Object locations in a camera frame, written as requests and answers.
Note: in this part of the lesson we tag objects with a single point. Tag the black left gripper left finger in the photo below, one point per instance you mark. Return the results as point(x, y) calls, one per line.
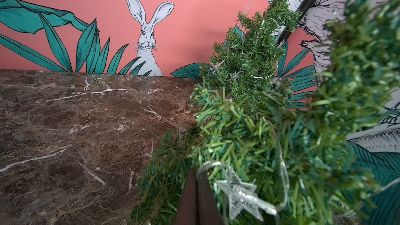
point(187, 211)

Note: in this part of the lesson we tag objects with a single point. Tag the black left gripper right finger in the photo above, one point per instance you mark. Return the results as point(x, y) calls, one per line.
point(208, 213)

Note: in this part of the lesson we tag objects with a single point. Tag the large green christmas tree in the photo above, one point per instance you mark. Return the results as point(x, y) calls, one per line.
point(309, 115)

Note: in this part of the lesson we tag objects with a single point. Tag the small green christmas tree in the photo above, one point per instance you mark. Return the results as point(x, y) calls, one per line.
point(245, 63)

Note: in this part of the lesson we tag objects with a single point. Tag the black frame post right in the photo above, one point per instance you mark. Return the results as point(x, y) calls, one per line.
point(304, 6)

